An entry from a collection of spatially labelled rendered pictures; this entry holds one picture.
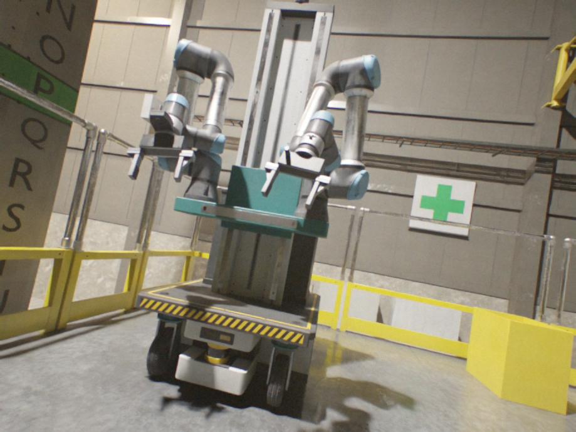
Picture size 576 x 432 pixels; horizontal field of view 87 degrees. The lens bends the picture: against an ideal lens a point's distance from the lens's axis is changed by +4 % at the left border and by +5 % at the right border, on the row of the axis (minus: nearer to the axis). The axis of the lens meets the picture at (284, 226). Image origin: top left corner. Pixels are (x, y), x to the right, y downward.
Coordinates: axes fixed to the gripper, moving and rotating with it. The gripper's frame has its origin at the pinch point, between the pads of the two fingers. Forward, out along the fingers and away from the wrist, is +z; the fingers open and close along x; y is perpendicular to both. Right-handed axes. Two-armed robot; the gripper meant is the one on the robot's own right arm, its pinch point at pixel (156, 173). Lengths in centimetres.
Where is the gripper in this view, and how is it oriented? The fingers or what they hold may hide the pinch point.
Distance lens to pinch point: 98.8
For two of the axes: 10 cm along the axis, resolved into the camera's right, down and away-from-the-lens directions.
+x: -10.0, -0.5, 0.1
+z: -0.5, 8.9, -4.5
